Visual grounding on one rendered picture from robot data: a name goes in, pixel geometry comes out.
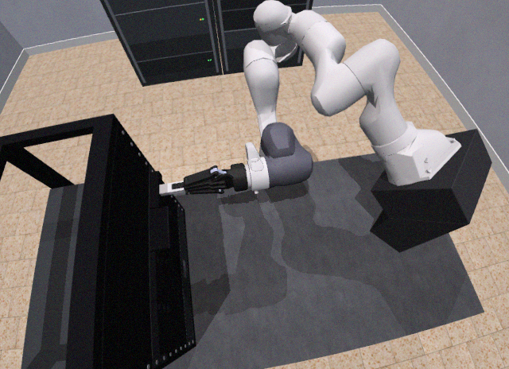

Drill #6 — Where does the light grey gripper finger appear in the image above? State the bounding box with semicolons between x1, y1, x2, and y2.
161;185;227;196
160;165;227;195

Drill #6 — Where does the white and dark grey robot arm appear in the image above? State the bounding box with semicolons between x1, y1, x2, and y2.
243;0;461;194

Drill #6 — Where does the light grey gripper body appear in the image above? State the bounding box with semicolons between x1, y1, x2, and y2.
212;163;248;192

